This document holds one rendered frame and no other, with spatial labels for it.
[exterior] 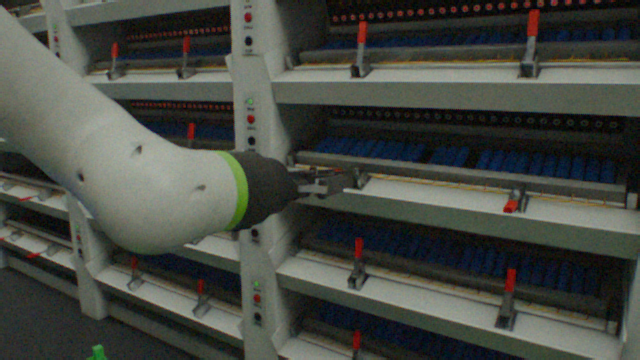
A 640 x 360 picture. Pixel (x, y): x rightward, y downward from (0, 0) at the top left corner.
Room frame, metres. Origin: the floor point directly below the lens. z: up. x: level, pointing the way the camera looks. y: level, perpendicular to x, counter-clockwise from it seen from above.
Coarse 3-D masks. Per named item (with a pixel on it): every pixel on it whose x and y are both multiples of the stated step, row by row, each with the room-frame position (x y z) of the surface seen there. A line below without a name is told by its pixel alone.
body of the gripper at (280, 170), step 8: (272, 160) 0.56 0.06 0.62; (280, 168) 0.55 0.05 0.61; (280, 176) 0.54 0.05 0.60; (288, 176) 0.55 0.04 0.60; (280, 184) 0.53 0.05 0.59; (288, 184) 0.55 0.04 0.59; (296, 184) 0.56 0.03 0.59; (304, 184) 0.57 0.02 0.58; (280, 192) 0.53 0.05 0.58; (288, 192) 0.54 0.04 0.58; (296, 192) 0.56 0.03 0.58; (304, 192) 0.57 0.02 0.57; (280, 200) 0.53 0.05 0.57; (288, 200) 0.55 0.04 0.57; (280, 208) 0.54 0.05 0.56
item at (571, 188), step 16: (304, 160) 0.88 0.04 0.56; (320, 160) 0.86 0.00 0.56; (336, 160) 0.84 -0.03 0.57; (352, 160) 0.82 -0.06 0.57; (368, 160) 0.81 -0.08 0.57; (384, 160) 0.80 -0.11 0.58; (416, 176) 0.76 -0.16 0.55; (432, 176) 0.74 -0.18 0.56; (448, 176) 0.72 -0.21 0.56; (464, 176) 0.71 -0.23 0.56; (480, 176) 0.69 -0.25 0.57; (496, 176) 0.68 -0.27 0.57; (512, 176) 0.67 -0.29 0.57; (528, 176) 0.67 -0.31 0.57; (544, 176) 0.66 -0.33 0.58; (496, 192) 0.67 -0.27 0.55; (544, 192) 0.65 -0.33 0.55; (560, 192) 0.63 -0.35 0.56; (576, 192) 0.62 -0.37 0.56; (592, 192) 0.61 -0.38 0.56; (608, 192) 0.60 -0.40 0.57; (624, 192) 0.59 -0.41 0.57
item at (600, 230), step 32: (384, 128) 0.92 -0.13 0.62; (416, 128) 0.88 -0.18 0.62; (448, 128) 0.84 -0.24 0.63; (480, 128) 0.81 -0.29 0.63; (512, 128) 0.78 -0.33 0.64; (288, 160) 0.89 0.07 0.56; (352, 192) 0.77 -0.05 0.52; (384, 192) 0.74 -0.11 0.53; (416, 192) 0.73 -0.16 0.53; (448, 192) 0.71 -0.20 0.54; (480, 192) 0.69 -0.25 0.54; (448, 224) 0.69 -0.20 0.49; (480, 224) 0.66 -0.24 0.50; (512, 224) 0.63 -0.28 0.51; (544, 224) 0.60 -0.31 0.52; (576, 224) 0.58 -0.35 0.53; (608, 224) 0.57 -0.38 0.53
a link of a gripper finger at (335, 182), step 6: (342, 174) 0.65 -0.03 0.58; (324, 180) 0.57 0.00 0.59; (330, 180) 0.60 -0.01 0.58; (336, 180) 0.62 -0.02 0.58; (342, 180) 0.64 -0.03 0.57; (330, 186) 0.60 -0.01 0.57; (336, 186) 0.62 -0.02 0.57; (342, 186) 0.64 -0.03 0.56; (330, 192) 0.60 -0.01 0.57; (336, 192) 0.62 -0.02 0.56; (324, 198) 0.57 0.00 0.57
